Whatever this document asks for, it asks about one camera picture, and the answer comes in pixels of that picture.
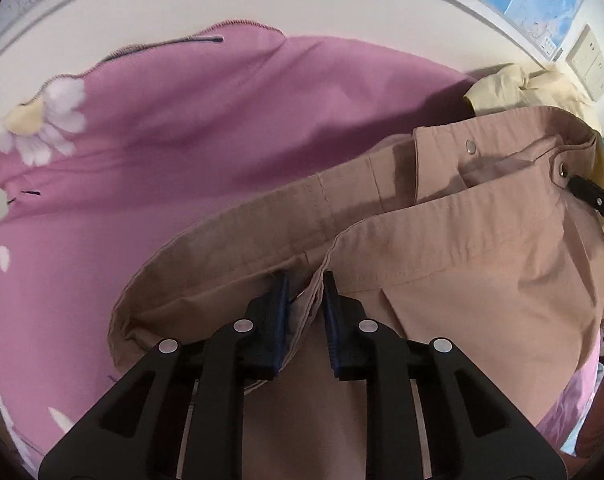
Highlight white wall socket panel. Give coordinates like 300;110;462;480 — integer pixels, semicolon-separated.
567;25;604;102

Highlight cream yellow garment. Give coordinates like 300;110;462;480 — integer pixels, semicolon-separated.
464;63;604;273

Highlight pink daisy bed sheet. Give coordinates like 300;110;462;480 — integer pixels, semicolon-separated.
0;19;604;470

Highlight dusty pink jacket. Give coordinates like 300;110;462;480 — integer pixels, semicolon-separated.
108;107;604;479

